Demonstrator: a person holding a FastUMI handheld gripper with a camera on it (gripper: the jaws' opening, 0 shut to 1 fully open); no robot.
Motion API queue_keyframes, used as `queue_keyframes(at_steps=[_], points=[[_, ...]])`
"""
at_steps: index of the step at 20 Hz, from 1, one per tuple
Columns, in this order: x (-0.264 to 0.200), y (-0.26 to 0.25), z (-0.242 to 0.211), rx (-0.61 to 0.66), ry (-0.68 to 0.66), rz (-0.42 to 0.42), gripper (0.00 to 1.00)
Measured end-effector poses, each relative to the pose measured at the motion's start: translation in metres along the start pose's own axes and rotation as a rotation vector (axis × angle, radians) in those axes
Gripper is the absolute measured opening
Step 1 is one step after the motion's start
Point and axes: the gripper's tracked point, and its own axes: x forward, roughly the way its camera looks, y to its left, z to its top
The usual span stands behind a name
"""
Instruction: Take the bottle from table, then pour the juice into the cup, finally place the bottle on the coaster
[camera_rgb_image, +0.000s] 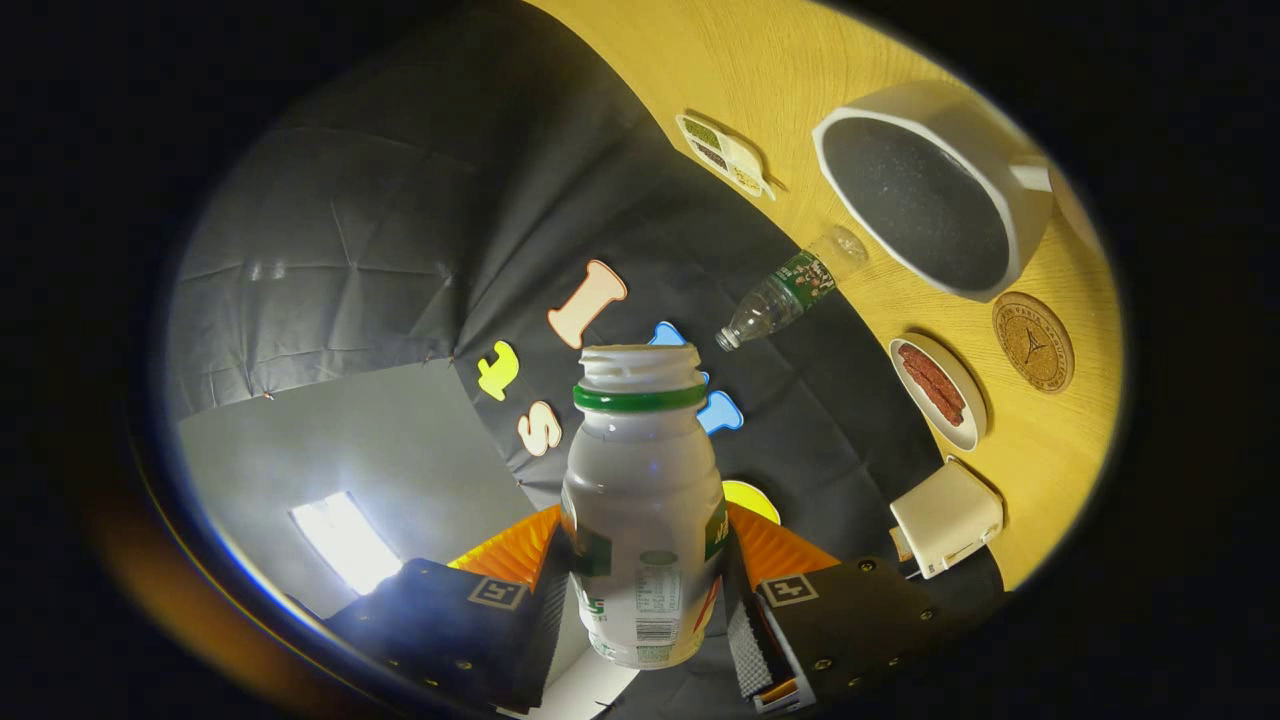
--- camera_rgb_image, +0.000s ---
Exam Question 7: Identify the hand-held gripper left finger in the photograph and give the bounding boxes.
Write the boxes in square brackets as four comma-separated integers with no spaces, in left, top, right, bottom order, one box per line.
[320,503,576,716]

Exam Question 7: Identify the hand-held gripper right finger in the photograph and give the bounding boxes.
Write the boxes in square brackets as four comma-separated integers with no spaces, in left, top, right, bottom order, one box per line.
[725,500,946,713]

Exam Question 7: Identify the white juice bottle green label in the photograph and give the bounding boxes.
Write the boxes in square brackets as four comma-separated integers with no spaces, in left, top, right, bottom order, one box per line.
[560,344,729,671]

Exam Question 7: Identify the round cork coaster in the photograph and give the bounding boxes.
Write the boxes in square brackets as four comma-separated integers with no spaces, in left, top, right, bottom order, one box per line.
[992,291,1076,395]

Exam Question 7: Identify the white cup dark inside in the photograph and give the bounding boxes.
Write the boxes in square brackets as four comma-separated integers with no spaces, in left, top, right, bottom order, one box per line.
[812,80,1056,303]

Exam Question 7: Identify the clear plastic water bottle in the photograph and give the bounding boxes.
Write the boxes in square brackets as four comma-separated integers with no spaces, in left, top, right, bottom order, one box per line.
[715,225,869,352]

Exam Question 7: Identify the bright ceiling light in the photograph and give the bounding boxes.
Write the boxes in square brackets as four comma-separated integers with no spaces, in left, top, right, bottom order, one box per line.
[290,490,404,597]

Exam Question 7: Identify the cream white toaster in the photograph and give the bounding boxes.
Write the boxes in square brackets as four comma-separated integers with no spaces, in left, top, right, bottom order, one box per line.
[889,457,1005,580]

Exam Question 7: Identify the round white plate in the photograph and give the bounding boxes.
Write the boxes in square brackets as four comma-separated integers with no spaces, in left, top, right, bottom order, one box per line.
[889,334,989,452]

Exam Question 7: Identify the red sausage strips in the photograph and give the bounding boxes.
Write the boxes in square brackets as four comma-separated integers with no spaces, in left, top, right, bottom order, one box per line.
[898,343,967,428]

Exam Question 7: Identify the black backdrop cloth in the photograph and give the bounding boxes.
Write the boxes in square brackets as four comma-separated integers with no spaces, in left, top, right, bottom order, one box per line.
[165,0,1011,720]

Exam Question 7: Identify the white divided dish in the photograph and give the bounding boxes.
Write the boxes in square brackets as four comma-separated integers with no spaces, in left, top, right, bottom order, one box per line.
[676,112,777,201]

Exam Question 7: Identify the wooden table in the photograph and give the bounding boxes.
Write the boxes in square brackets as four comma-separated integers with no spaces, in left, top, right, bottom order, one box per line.
[520,0,1126,591]

